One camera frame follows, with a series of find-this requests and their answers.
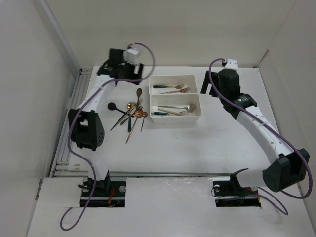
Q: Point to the small gold spoon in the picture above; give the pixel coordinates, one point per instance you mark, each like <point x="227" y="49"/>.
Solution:
<point x="130" y="106"/>

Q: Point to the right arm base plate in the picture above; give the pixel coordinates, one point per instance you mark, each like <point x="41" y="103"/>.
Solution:
<point x="228" y="195"/>

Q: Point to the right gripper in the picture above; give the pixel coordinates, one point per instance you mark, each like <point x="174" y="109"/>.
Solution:
<point x="206" y="83"/>

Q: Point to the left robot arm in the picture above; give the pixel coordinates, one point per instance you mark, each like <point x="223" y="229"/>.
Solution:
<point x="86" y="131"/>

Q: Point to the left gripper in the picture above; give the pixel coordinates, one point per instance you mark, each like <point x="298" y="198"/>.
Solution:
<point x="133" y="66"/>

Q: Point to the white bin far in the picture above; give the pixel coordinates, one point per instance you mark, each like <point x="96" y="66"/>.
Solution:
<point x="172" y="80"/>

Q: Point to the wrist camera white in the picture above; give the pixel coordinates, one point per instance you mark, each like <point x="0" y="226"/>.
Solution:
<point x="230" y="64"/>
<point x="131" y="54"/>

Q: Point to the black spoon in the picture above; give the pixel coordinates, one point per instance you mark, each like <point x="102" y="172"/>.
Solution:
<point x="112" y="106"/>

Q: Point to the aluminium rail left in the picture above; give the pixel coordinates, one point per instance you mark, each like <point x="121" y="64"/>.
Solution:
<point x="75" y="96"/>

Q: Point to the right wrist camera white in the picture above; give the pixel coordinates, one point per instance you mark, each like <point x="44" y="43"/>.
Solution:
<point x="230" y="64"/>

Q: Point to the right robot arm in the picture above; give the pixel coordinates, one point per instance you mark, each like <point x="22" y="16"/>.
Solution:
<point x="287" y="166"/>

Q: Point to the white bin near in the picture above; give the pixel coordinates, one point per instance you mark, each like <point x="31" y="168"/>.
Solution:
<point x="174" y="100"/>

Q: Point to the white bin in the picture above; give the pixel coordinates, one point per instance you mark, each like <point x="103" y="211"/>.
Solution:
<point x="172" y="80"/>
<point x="174" y="100"/>

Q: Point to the rose gold fork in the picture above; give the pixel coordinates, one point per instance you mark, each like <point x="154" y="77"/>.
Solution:
<point x="184" y="90"/>

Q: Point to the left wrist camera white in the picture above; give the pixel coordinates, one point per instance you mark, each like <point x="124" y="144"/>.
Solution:
<point x="131" y="54"/>

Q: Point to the copper spoon round bowl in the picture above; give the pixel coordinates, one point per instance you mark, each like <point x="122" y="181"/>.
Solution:
<point x="139" y="113"/>

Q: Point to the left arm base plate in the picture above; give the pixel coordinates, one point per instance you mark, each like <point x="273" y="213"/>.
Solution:
<point x="109" y="194"/>

